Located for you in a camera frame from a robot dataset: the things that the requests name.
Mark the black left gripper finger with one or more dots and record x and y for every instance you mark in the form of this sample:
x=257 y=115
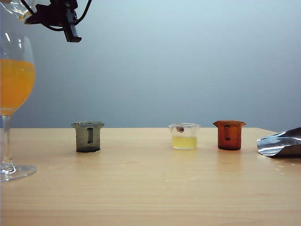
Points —
x=71 y=30
x=35 y=18

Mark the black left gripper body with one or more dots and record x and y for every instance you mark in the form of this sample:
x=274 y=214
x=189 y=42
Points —
x=54 y=14

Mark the clear measuring cup orange residue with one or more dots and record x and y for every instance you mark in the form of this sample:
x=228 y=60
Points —
x=14 y=8

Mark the clear measuring cup yellow liquid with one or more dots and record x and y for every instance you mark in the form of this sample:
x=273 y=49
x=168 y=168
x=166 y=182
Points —
x=184 y=142

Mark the dark grey measuring cup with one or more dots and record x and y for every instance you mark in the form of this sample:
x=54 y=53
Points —
x=81 y=139

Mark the amber brown measuring cup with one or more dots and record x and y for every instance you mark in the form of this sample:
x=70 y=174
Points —
x=232 y=137

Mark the clear stemmed wine glass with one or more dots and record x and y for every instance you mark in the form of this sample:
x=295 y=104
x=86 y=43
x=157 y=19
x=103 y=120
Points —
x=14 y=94

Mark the silver foil bag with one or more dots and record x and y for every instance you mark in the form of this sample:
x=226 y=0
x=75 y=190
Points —
x=282 y=141

